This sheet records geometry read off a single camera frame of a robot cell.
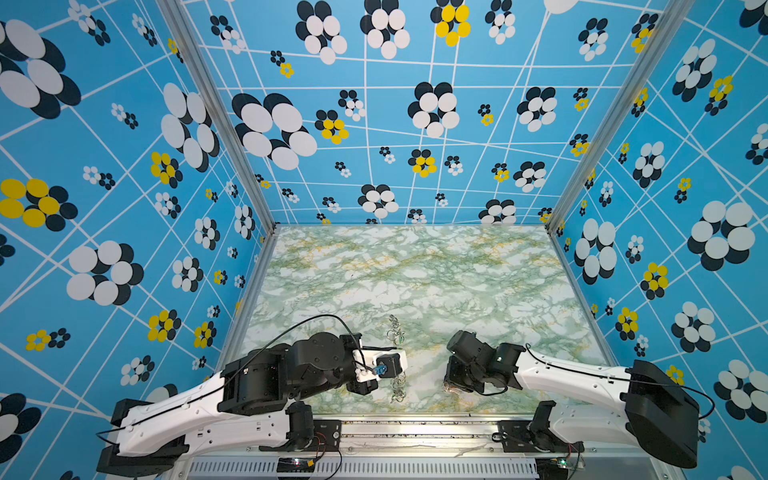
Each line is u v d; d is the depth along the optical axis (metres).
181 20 0.70
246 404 0.40
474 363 0.63
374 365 0.45
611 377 0.46
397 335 0.61
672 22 0.69
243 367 0.42
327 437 0.73
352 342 0.51
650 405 0.41
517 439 0.72
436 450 0.72
